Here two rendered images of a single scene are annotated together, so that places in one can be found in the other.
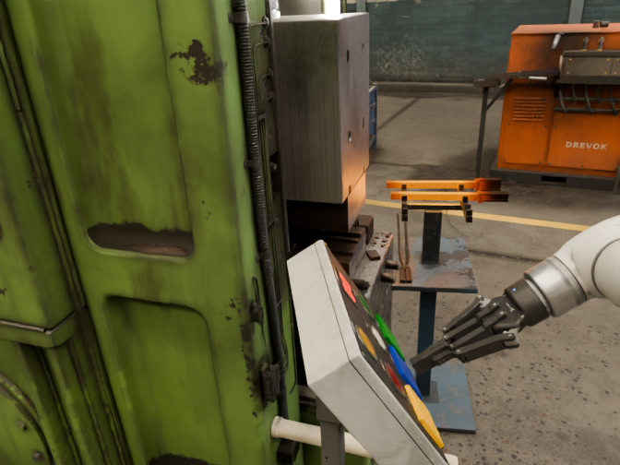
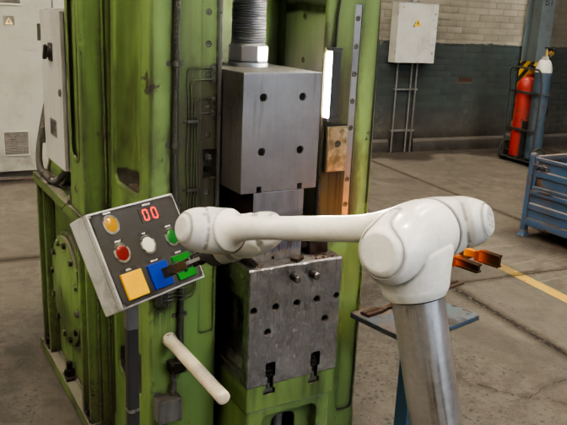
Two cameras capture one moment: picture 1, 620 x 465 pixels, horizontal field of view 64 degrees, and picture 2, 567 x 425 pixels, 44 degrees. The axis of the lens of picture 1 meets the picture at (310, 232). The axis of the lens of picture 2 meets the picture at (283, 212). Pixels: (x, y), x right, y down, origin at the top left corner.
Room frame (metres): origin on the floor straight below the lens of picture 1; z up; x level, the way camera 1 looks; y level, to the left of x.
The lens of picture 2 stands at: (-0.58, -1.65, 1.75)
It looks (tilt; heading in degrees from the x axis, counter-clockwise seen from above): 16 degrees down; 40
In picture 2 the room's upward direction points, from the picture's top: 3 degrees clockwise
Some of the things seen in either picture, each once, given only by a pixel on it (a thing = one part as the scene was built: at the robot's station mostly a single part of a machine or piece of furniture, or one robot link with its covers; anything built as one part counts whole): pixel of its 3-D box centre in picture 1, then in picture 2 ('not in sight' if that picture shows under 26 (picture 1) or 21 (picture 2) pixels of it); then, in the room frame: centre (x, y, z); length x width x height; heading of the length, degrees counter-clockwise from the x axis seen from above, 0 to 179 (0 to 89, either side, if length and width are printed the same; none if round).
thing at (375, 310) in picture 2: (403, 243); (416, 297); (1.81, -0.38, 0.68); 0.60 x 0.04 x 0.01; 171
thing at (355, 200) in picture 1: (282, 194); (250, 190); (1.29, 0.07, 1.12); 0.42 x 0.20 x 0.10; 71
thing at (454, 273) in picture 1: (430, 261); (415, 315); (1.67, -0.45, 0.67); 0.40 x 0.30 x 0.02; 170
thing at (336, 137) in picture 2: not in sight; (335, 148); (1.56, -0.11, 1.27); 0.09 x 0.02 x 0.17; 161
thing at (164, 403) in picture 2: not in sight; (167, 407); (0.92, 0.10, 0.36); 0.09 x 0.07 x 0.12; 161
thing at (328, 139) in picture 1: (281, 101); (262, 123); (1.33, 0.05, 1.37); 0.42 x 0.39 x 0.40; 71
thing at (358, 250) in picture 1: (287, 245); (249, 232); (1.29, 0.07, 0.96); 0.42 x 0.20 x 0.09; 71
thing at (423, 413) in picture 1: (421, 416); (134, 284); (0.58, -0.16, 1.01); 0.07 x 0.05 x 0.07; 6
